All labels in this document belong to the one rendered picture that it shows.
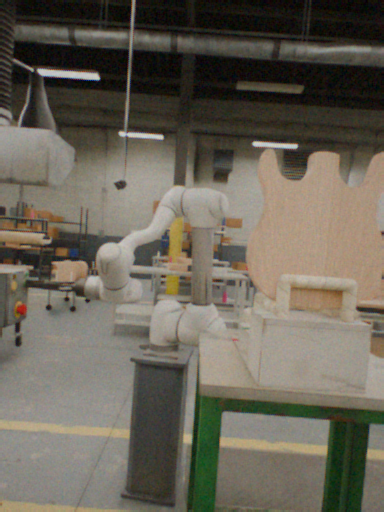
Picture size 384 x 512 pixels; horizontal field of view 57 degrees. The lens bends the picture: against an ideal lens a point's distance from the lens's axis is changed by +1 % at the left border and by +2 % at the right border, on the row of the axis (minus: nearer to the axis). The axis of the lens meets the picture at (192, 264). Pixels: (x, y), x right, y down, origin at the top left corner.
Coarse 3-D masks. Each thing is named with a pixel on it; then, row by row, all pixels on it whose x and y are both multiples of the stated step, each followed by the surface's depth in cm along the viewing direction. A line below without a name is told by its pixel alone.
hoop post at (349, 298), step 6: (354, 288) 88; (348, 294) 88; (354, 294) 88; (342, 300) 90; (348, 300) 88; (354, 300) 88; (342, 306) 89; (348, 306) 88; (354, 306) 88; (342, 312) 89; (348, 312) 88; (342, 318) 89; (348, 318) 88
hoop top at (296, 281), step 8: (288, 280) 87; (296, 280) 87; (304, 280) 87; (312, 280) 87; (320, 280) 87; (328, 280) 88; (336, 280) 88; (344, 280) 88; (352, 280) 88; (304, 288) 88; (312, 288) 88; (320, 288) 88; (328, 288) 88; (336, 288) 88; (344, 288) 88
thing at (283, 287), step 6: (282, 282) 87; (282, 288) 87; (288, 288) 87; (276, 294) 89; (282, 294) 87; (288, 294) 87; (276, 300) 88; (282, 300) 87; (288, 300) 88; (282, 306) 87; (288, 306) 88; (282, 312) 87; (282, 318) 87
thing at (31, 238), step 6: (0, 234) 104; (6, 234) 104; (12, 234) 104; (18, 234) 104; (24, 234) 105; (30, 234) 105; (36, 234) 105; (42, 234) 105; (0, 240) 105; (6, 240) 105; (12, 240) 105; (18, 240) 104; (24, 240) 104; (30, 240) 104; (36, 240) 104; (42, 240) 104
